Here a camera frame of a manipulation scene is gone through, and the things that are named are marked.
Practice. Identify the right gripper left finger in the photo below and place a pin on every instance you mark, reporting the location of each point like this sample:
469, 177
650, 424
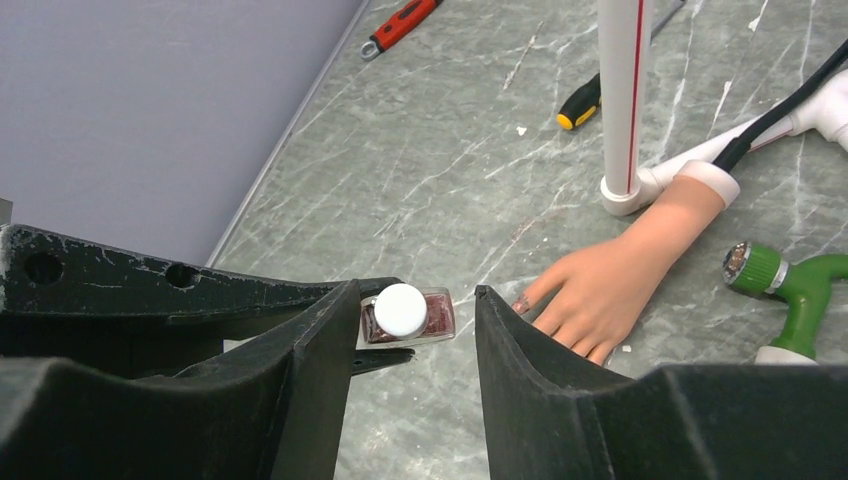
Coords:
272, 408

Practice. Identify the mannequin practice hand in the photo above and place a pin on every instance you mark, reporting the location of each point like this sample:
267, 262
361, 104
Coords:
593, 297

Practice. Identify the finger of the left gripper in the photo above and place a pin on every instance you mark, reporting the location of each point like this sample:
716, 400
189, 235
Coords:
48, 274
106, 345

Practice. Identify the nail polish bottle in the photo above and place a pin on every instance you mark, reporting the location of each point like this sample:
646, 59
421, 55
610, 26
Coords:
402, 316

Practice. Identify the red adjustable wrench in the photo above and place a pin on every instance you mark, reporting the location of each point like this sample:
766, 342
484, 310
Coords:
397, 27

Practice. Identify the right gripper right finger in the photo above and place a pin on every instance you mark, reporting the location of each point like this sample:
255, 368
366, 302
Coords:
551, 414

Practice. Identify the black yellow screwdriver far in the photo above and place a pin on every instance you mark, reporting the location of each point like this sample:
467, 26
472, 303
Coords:
586, 100

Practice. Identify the green hose nozzle fitting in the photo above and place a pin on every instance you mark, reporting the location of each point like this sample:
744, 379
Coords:
806, 287

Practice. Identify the white PVC pipe frame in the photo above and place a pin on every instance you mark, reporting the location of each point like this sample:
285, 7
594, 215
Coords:
716, 67

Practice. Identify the black suction mount stalk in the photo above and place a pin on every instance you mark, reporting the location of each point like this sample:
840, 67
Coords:
736, 148

